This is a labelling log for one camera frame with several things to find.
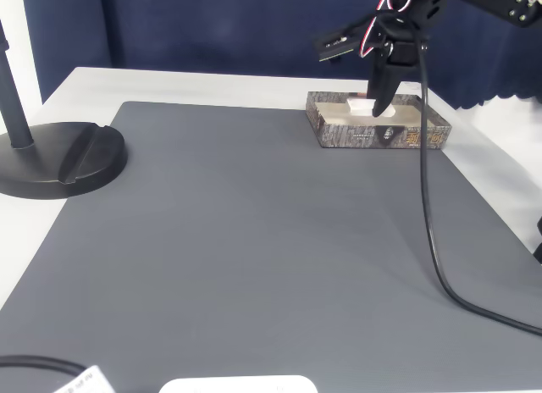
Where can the patterned cardboard box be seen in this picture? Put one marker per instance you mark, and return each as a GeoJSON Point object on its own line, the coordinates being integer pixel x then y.
{"type": "Point", "coordinates": [351, 136]}

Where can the black gripper camera mount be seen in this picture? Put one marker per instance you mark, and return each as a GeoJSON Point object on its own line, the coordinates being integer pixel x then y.
{"type": "Point", "coordinates": [334, 43]}

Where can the white rounded device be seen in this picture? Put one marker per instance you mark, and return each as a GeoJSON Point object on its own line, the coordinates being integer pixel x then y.
{"type": "Point", "coordinates": [237, 385]}

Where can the white printed label tag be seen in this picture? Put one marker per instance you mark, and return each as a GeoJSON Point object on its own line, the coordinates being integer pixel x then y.
{"type": "Point", "coordinates": [86, 380]}

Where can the grey table mat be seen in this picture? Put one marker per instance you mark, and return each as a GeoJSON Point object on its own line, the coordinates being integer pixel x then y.
{"type": "Point", "coordinates": [254, 240]}

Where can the black round-base stand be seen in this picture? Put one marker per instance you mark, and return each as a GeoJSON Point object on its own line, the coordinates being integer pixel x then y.
{"type": "Point", "coordinates": [84, 164]}

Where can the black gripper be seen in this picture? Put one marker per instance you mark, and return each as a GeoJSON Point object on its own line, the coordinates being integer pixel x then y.
{"type": "Point", "coordinates": [395, 56]}

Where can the small white rectangular box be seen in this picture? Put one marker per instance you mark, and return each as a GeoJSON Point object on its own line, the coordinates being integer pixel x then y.
{"type": "Point", "coordinates": [360, 106]}

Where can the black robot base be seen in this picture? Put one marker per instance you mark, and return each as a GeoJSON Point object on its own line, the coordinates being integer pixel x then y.
{"type": "Point", "coordinates": [538, 240]}

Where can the dark blue curtain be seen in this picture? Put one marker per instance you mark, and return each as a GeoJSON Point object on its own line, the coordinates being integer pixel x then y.
{"type": "Point", "coordinates": [211, 29]}

